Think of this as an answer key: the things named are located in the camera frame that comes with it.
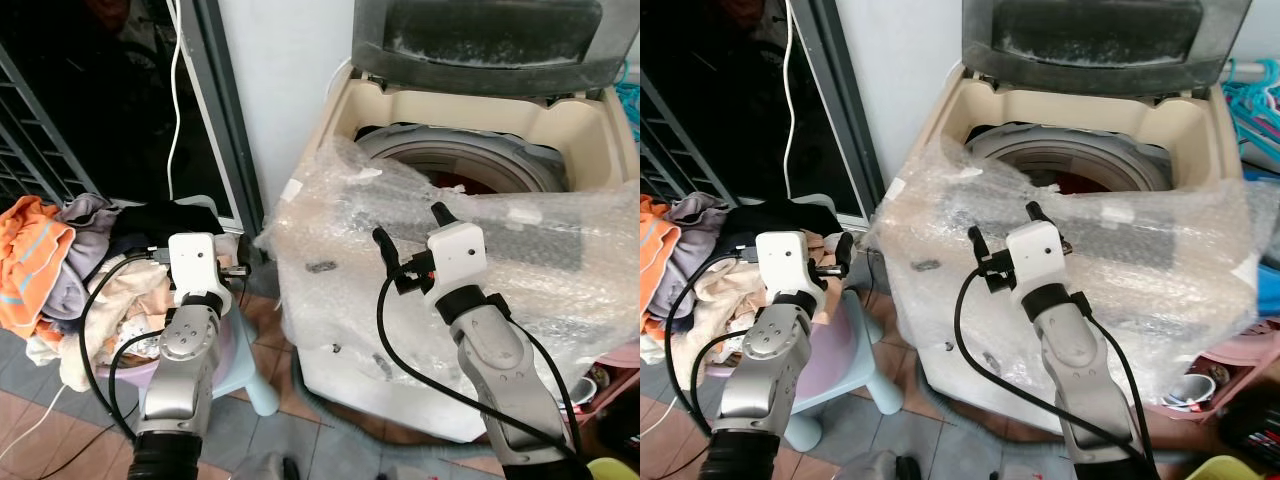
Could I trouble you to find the grey washing machine lid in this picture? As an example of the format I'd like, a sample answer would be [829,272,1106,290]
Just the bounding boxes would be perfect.
[962,0,1252,99]
[352,0,640,99]

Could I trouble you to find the orange garment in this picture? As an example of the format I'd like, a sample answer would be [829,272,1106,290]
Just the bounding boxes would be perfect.
[0,196,77,343]
[640,195,673,323]

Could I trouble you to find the pink plastic rack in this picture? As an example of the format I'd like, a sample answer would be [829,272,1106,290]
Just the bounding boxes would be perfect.
[1158,328,1280,423]
[572,342,641,423]

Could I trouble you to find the grey robot foot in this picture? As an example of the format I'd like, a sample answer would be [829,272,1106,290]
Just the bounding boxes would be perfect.
[848,449,923,480]

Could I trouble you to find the light blue plastic stool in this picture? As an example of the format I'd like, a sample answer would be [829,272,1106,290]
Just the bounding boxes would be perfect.
[186,195,282,418]
[784,288,902,453]

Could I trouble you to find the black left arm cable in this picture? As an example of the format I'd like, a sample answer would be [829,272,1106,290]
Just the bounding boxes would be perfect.
[78,246,173,443]
[662,246,761,441]

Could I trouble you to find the white floor cable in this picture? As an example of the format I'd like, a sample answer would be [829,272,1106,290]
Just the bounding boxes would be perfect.
[0,384,67,463]

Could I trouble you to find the grey washer drum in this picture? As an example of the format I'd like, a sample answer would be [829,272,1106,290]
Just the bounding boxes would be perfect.
[355,122,572,197]
[965,122,1178,197]

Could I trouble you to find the white hanging cable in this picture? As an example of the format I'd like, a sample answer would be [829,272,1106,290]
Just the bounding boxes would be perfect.
[164,0,188,202]
[782,0,802,202]

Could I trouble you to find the cream top-load washing machine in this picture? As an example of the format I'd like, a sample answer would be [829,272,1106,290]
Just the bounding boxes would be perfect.
[275,60,641,443]
[885,60,1263,437]

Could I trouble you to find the grey metal grille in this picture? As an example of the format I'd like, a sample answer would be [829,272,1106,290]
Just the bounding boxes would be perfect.
[640,70,723,201]
[0,40,101,201]

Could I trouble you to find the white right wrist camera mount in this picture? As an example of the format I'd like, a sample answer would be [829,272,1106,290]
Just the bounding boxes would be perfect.
[1004,219,1068,307]
[424,221,489,303]

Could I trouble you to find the yellow plastic container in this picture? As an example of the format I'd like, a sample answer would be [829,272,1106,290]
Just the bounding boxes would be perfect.
[587,457,641,480]
[1194,454,1268,480]

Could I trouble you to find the grey garment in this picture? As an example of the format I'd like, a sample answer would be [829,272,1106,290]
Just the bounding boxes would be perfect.
[660,194,743,293]
[40,194,123,323]

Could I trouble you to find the clear bubble wrap sheet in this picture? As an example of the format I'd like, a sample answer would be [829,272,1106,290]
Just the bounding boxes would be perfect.
[868,135,1269,403]
[254,135,641,403]

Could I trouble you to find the black garment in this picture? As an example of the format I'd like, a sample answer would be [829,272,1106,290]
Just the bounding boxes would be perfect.
[110,200,227,253]
[725,199,847,247]

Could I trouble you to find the red cloth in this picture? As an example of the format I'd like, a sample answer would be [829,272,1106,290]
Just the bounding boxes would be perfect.
[430,170,513,197]
[1040,171,1123,197]

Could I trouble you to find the pink plastic basin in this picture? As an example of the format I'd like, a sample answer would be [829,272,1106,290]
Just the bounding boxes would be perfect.
[98,296,243,393]
[690,288,863,393]

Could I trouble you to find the turquoise clothes hangers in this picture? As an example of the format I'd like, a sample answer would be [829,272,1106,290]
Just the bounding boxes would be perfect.
[614,60,641,143]
[1220,58,1280,173]

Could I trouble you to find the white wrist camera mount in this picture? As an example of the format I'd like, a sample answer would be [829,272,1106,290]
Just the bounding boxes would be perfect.
[754,231,817,303]
[424,221,489,303]
[166,231,227,303]
[1004,219,1068,307]

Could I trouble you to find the cream garment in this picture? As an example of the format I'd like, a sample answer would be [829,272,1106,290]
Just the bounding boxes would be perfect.
[688,264,773,336]
[58,258,183,393]

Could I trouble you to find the grey door frame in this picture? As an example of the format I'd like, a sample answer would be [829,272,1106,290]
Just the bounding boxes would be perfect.
[800,0,887,229]
[188,0,267,263]

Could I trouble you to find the white cup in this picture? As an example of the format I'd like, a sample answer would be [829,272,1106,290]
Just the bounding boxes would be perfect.
[1164,371,1218,413]
[560,374,600,413]

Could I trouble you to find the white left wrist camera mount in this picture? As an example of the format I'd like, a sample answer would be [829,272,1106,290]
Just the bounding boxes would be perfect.
[754,231,817,303]
[166,231,227,303]

